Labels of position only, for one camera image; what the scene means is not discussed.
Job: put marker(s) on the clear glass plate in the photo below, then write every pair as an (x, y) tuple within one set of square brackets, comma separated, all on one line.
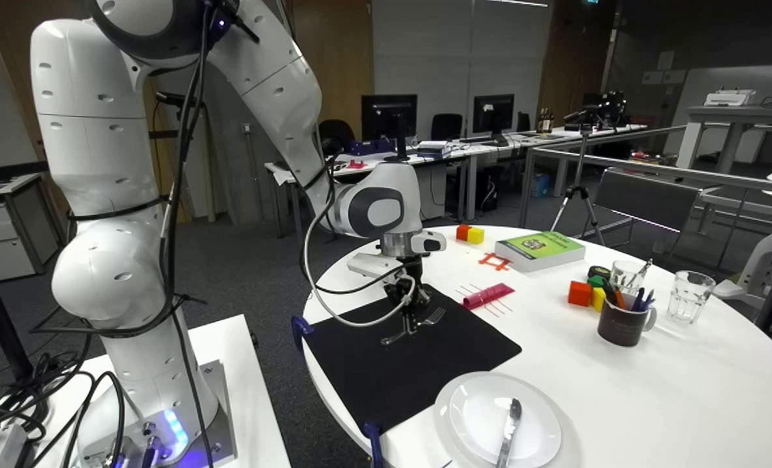
[(571, 442)]

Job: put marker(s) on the black round tape measure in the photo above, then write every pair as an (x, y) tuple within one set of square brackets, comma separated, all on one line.
[(599, 271)]

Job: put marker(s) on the heap of pens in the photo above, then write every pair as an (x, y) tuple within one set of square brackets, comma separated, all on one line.
[(639, 300)]

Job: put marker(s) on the grey chair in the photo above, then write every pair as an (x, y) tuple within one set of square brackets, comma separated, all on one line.
[(646, 201)]

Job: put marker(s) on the grey high table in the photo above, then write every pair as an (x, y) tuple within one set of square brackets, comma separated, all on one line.
[(737, 117)]

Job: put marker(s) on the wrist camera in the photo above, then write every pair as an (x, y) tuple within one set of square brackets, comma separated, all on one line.
[(369, 265)]

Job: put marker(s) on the row of white desks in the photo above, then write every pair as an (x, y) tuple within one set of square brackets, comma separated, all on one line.
[(464, 153)]

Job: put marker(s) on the red plastic frame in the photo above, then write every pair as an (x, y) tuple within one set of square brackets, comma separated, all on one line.
[(493, 257)]

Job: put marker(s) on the white chair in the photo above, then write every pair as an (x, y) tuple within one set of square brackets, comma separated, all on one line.
[(766, 266)]

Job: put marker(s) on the pink ribbed plastic piece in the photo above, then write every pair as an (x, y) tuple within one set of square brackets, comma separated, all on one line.
[(486, 296)]

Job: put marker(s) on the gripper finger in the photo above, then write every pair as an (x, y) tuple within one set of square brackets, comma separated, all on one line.
[(419, 315), (407, 318)]

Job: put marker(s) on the white device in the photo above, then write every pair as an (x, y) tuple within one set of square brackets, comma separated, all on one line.
[(729, 98)]

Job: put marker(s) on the empty drinking glass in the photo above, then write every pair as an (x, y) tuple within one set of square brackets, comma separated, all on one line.
[(688, 302)]

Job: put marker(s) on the green book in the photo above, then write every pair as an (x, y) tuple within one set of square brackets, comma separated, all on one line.
[(538, 247)]

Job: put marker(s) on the green block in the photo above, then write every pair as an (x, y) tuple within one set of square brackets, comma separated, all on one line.
[(596, 281)]

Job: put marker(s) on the red block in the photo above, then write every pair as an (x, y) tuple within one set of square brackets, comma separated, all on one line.
[(462, 233), (579, 294)]

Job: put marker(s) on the camera on tripod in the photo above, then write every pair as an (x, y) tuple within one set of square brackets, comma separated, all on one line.
[(577, 192)]

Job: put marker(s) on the group of bottles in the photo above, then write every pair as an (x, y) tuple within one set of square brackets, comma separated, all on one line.
[(545, 121)]

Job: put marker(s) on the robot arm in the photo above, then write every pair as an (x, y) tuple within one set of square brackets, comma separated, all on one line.
[(99, 162)]

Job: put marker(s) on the black mat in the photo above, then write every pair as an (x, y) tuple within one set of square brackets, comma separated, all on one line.
[(392, 370)]

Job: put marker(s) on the silver fork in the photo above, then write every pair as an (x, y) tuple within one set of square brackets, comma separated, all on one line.
[(432, 317)]

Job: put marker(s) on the white plate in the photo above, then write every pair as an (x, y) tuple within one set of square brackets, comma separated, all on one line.
[(477, 416)]

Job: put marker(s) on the dark mug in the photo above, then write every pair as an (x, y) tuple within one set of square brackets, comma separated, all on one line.
[(620, 327)]

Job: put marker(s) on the yellow block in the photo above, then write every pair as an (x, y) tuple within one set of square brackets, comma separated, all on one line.
[(476, 235), (598, 300)]

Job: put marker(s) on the grey cabinet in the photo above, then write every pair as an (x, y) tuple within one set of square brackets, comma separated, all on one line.
[(2, 234)]

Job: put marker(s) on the office chair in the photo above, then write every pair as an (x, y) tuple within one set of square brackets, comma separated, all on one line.
[(446, 125), (335, 133)]

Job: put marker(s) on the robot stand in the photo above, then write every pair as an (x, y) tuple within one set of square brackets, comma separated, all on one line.
[(242, 390)]

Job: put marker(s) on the blue clamp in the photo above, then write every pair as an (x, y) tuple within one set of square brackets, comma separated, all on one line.
[(300, 328), (375, 445)]

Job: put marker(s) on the drinking glass with spoon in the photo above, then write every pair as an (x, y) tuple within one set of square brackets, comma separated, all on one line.
[(626, 276)]

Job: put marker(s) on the monitor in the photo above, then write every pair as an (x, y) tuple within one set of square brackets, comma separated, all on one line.
[(389, 117), (493, 114)]

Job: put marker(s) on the silver knife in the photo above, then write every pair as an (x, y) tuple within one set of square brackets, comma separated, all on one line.
[(509, 432)]

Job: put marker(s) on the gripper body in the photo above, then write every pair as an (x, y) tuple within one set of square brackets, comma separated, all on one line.
[(413, 273)]

